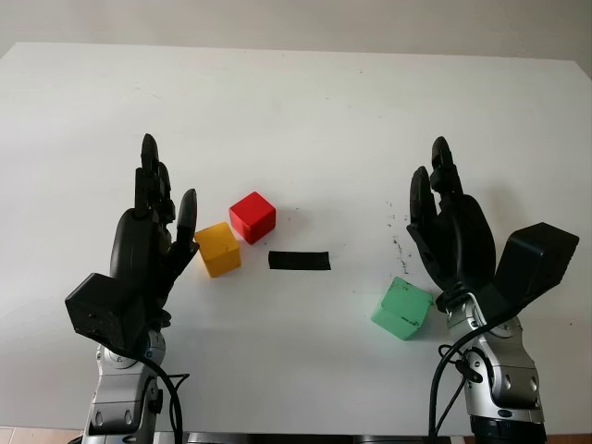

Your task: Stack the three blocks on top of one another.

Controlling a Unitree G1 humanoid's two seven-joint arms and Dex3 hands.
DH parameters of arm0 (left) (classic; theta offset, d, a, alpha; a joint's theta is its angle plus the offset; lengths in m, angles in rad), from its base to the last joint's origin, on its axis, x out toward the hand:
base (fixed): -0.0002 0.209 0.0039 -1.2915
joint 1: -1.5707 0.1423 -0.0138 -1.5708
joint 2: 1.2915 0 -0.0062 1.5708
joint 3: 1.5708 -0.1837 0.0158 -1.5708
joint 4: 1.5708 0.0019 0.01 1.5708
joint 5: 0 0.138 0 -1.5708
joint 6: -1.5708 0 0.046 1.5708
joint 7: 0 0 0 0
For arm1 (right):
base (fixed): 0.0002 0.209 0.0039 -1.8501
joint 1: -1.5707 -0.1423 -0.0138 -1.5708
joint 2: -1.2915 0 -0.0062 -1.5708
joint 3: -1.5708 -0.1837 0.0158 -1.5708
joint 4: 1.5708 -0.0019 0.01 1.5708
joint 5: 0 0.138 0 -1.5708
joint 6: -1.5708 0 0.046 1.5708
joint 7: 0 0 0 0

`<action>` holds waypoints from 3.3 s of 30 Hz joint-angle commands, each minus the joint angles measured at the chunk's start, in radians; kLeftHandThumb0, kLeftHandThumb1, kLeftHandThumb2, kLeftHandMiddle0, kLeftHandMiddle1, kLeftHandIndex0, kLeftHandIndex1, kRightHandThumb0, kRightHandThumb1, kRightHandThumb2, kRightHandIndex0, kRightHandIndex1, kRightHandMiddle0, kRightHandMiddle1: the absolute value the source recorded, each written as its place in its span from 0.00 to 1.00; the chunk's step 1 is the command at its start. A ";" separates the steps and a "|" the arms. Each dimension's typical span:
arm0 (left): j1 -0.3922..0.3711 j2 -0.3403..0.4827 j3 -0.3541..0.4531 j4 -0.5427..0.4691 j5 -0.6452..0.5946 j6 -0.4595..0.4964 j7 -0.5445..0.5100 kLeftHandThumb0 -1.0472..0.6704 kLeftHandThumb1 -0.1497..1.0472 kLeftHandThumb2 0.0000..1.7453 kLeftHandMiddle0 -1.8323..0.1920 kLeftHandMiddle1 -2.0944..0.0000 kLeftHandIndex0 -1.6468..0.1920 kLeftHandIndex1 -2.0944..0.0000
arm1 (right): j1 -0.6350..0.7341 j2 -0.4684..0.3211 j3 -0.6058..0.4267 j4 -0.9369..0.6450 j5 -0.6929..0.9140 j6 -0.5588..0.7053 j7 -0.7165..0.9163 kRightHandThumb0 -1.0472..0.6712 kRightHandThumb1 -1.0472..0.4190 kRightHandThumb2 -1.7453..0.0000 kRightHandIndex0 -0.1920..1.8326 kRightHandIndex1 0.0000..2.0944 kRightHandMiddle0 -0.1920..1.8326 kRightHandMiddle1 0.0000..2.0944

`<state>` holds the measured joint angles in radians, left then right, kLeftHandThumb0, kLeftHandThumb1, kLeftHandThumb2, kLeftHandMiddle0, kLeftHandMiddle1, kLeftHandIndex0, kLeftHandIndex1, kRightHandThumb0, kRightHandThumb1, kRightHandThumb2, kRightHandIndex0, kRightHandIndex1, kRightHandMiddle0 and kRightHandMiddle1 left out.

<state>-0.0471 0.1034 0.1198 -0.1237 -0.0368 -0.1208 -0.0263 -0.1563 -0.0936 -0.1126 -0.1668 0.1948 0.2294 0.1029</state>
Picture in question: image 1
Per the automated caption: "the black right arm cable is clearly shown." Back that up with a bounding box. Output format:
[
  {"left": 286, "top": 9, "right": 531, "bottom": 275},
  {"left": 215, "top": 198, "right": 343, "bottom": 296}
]
[{"left": 427, "top": 342, "right": 487, "bottom": 441}]

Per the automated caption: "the yellow wooden block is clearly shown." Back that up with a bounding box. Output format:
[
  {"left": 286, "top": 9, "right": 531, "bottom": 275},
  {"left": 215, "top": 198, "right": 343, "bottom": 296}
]
[{"left": 193, "top": 221, "right": 242, "bottom": 278}]

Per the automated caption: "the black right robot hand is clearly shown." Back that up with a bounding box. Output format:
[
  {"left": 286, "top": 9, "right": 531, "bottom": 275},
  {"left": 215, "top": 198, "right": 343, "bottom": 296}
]
[{"left": 405, "top": 135, "right": 498, "bottom": 306}]

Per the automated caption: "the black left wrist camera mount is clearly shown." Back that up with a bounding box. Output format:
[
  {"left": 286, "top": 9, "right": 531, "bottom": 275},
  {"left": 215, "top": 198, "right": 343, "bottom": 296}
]
[{"left": 64, "top": 272, "right": 147, "bottom": 353}]

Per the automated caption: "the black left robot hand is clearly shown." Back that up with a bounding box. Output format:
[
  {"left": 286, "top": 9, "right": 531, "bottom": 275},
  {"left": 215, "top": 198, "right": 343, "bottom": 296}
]
[{"left": 109, "top": 133, "right": 201, "bottom": 330}]

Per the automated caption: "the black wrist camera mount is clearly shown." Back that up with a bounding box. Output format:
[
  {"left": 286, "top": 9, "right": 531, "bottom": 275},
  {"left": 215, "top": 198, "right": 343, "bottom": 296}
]
[
  {"left": 64, "top": 272, "right": 147, "bottom": 353},
  {"left": 479, "top": 222, "right": 581, "bottom": 326}
]

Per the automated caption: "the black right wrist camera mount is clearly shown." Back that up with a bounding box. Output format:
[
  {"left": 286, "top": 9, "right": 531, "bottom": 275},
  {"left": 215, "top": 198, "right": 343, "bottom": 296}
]
[{"left": 479, "top": 222, "right": 581, "bottom": 326}]

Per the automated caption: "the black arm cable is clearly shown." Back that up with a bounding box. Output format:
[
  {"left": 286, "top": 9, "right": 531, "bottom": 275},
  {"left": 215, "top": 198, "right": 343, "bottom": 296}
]
[
  {"left": 427, "top": 342, "right": 487, "bottom": 441},
  {"left": 137, "top": 350, "right": 191, "bottom": 444}
]

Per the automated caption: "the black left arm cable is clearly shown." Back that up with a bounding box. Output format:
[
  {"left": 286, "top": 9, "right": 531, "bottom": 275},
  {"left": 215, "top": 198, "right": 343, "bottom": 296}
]
[{"left": 137, "top": 350, "right": 191, "bottom": 444}]

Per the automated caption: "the red wooden block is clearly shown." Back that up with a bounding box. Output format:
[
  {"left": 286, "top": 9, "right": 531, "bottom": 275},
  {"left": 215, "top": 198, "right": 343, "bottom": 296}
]
[{"left": 228, "top": 191, "right": 278, "bottom": 246}]

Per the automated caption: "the black tape strip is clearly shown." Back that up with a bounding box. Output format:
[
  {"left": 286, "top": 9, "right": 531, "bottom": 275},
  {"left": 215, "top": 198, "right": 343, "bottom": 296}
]
[{"left": 267, "top": 251, "right": 332, "bottom": 273}]

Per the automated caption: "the green wooden block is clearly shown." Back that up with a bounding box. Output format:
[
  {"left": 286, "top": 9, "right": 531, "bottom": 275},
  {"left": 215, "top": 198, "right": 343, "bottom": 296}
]
[{"left": 370, "top": 276, "right": 435, "bottom": 342}]

